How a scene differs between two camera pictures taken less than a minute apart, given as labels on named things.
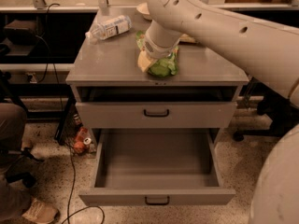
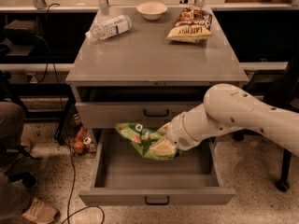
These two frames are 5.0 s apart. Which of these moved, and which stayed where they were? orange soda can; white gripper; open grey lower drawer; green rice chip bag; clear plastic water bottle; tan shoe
Moved: white gripper; green rice chip bag
Stayed: open grey lower drawer; orange soda can; clear plastic water bottle; tan shoe
